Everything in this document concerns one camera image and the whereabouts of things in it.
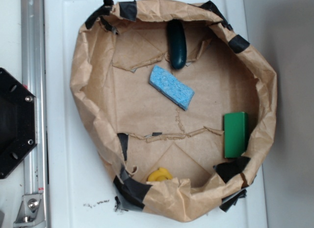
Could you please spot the blue sponge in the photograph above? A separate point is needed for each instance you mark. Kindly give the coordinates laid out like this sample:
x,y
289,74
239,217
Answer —
x,y
171,87

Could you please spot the dark green plastic pickle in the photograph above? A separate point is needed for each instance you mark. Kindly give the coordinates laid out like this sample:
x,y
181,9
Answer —
x,y
177,44

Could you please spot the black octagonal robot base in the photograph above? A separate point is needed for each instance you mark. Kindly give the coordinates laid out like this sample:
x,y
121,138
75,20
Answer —
x,y
17,123

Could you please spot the yellow rubber duck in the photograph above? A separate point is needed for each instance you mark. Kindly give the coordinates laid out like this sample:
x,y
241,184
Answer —
x,y
160,175

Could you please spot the white tray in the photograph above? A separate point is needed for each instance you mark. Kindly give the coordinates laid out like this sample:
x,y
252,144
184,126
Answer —
x,y
81,192

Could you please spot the aluminium extrusion rail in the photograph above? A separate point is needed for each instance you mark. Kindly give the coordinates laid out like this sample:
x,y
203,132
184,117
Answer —
x,y
36,179

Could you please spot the brown paper bag bin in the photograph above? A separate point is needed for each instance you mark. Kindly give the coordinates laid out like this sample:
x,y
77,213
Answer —
x,y
137,129

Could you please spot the metal corner bracket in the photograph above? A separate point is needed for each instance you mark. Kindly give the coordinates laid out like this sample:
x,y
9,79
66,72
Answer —
x,y
31,212

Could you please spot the green rectangular block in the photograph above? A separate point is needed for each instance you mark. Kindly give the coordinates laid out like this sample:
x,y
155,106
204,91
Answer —
x,y
235,134

